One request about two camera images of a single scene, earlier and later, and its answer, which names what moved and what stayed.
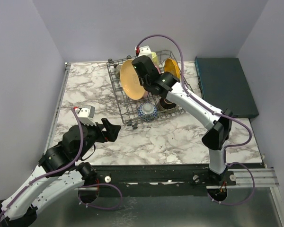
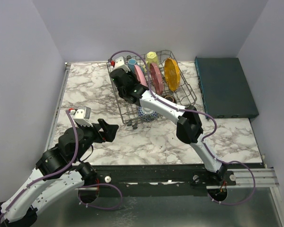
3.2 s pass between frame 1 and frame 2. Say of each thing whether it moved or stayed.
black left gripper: stayed
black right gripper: moved
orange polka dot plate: stayed
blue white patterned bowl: stayed
